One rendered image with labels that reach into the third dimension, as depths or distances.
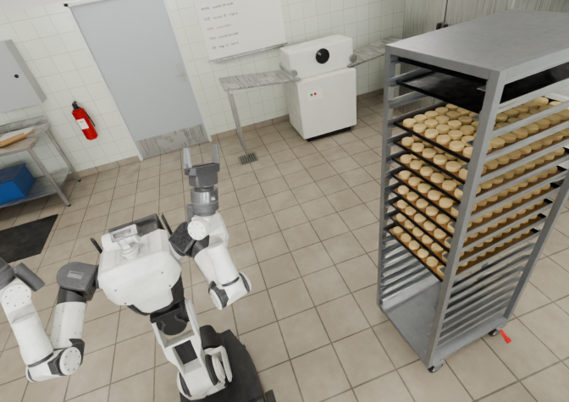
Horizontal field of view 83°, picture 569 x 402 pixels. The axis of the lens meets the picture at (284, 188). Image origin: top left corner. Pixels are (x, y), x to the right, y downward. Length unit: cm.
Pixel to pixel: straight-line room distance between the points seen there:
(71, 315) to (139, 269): 25
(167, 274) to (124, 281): 14
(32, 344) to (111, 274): 27
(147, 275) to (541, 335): 236
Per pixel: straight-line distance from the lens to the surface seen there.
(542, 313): 284
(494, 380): 248
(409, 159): 155
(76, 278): 137
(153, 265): 127
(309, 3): 502
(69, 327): 135
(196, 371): 172
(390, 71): 140
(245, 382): 222
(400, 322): 235
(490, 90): 109
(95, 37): 483
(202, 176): 103
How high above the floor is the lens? 215
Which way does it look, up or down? 36 degrees down
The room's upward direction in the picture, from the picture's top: 11 degrees counter-clockwise
